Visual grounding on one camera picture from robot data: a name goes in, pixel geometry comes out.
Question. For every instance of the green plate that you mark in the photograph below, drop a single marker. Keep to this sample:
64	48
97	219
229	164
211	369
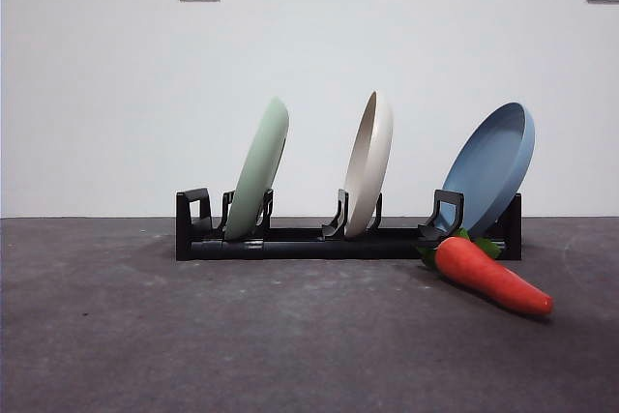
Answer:
256	166

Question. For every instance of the orange carrot with green leaves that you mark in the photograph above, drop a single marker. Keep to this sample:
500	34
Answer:
483	277

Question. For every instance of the cream plate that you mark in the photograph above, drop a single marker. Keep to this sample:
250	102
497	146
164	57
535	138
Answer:
370	166

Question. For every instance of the black plate rack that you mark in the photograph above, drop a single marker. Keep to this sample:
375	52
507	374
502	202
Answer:
300	248

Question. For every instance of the blue plate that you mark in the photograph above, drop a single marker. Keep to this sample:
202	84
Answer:
488	166

